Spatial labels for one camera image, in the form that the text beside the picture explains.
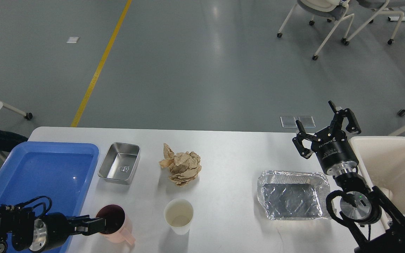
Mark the white plastic bin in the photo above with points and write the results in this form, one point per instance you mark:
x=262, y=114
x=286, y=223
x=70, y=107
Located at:
x=382, y=164

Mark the white chair right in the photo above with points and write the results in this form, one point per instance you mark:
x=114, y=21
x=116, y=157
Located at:
x=379, y=7

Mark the blue plastic tray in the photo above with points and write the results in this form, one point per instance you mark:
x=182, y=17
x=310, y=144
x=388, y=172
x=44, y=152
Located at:
x=59, y=170

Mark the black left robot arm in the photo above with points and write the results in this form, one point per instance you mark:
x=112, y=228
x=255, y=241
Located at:
x=33, y=227

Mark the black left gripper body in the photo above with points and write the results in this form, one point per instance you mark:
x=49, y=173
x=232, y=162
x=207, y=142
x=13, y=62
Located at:
x=50, y=231

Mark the pink plastic mug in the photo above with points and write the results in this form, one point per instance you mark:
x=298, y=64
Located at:
x=118, y=227

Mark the aluminium foil tray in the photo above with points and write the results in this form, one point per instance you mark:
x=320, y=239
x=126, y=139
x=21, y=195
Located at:
x=293, y=195

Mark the crumpled brown paper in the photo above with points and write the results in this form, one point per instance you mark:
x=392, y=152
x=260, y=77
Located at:
x=183, y=167

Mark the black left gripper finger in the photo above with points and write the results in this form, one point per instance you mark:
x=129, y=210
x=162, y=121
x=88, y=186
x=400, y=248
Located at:
x=88, y=230
x=86, y=221

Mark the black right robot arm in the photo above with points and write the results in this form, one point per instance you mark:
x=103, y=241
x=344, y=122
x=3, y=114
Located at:
x=355, y=204

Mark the white paper cup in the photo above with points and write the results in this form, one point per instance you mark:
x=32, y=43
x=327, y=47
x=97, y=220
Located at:
x=178, y=215

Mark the stainless steel rectangular tin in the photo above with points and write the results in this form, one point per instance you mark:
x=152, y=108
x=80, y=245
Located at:
x=120, y=163

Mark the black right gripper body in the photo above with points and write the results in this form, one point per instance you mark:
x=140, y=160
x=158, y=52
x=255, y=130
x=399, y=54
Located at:
x=334, y=153

